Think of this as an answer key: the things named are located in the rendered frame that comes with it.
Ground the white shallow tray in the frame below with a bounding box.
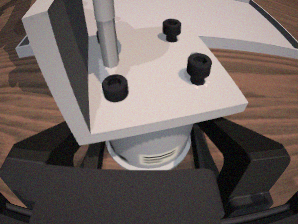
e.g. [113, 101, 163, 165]
[82, 0, 298, 59]

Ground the white l-shaped bracket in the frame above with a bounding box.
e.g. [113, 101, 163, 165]
[22, 0, 248, 145]

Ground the blue electric screwdriver body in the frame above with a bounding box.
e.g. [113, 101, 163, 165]
[92, 0, 119, 68]

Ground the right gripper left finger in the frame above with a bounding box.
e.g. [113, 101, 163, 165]
[6, 121, 106, 169]

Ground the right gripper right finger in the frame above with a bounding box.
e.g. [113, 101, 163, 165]
[190, 117, 291, 207]

